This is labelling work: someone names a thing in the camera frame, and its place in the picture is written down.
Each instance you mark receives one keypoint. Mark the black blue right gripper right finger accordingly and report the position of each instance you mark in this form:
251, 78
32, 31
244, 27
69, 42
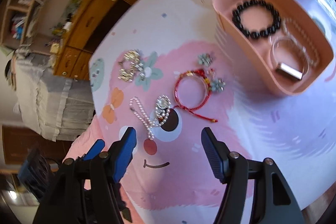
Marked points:
229, 167

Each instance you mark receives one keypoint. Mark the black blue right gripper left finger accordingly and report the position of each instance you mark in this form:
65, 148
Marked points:
115, 161

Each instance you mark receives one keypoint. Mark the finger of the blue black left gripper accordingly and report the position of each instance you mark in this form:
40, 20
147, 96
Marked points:
96, 148

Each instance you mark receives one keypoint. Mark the green flower earring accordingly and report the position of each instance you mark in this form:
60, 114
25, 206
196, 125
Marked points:
205, 59
217, 85

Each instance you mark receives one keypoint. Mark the pink band smart watch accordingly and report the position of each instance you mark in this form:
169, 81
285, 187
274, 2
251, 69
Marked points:
289, 58

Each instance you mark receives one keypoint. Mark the pink plastic storage box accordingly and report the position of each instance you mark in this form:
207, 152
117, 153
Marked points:
252, 26

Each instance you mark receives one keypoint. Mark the beige ruffled cloth cover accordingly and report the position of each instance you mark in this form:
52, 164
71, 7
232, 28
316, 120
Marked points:
55, 107

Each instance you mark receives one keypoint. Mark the cartoon printed bed sheet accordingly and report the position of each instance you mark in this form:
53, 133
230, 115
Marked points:
145, 74

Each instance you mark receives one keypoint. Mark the wooden drawer cabinet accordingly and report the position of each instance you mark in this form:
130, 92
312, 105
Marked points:
90, 25

